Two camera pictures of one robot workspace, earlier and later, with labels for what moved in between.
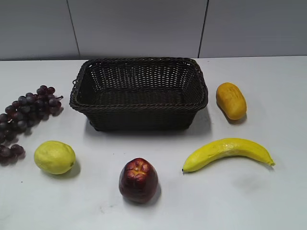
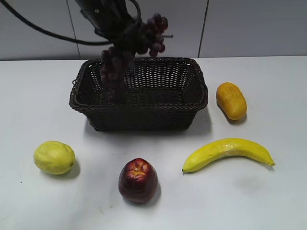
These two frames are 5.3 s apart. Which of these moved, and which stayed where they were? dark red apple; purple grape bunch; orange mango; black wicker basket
Moved: purple grape bunch
Stayed: black wicker basket; dark red apple; orange mango
